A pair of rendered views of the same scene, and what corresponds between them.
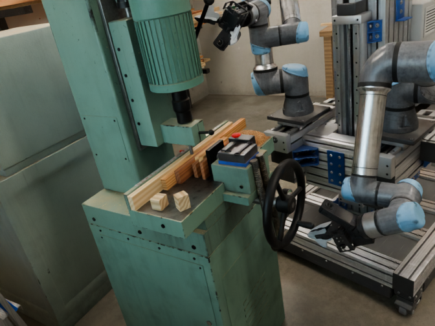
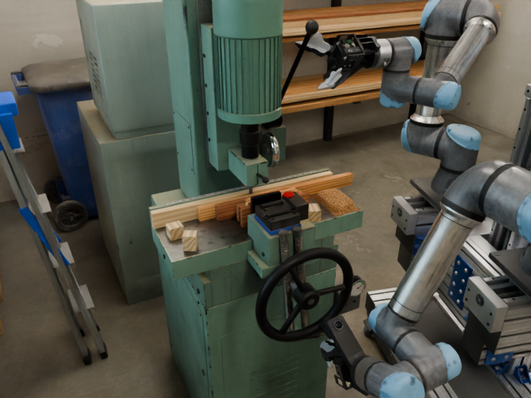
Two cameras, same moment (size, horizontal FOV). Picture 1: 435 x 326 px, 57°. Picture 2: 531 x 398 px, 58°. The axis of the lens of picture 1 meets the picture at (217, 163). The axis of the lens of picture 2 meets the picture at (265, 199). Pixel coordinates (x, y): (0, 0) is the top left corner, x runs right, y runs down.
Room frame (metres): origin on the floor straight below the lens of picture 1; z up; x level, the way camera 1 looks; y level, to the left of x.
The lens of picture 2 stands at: (0.16, -0.53, 1.63)
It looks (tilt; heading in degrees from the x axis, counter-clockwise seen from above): 29 degrees down; 27
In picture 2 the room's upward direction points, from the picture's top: straight up
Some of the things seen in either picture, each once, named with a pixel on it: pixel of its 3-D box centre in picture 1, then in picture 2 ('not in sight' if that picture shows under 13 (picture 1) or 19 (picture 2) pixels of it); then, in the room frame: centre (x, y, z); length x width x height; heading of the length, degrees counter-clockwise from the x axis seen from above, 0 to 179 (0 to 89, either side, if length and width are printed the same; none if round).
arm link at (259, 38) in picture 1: (264, 38); (399, 88); (1.55, -0.26, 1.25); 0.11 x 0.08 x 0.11; 78
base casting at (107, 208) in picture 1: (176, 195); (236, 228); (1.35, 0.18, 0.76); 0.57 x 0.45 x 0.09; 53
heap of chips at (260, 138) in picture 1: (248, 135); (335, 197); (1.42, -0.14, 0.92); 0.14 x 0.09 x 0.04; 53
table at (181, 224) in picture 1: (221, 177); (266, 233); (1.21, 0.00, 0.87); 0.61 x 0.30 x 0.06; 143
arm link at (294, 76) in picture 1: (294, 78); (459, 146); (1.86, -0.43, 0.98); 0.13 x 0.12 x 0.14; 78
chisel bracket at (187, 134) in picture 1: (183, 132); (248, 167); (1.29, 0.10, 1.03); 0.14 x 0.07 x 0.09; 53
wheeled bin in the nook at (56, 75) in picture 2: not in sight; (85, 141); (2.17, 1.77, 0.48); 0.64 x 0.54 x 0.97; 146
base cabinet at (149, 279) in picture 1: (195, 275); (239, 317); (1.35, 0.18, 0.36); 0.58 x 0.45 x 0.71; 53
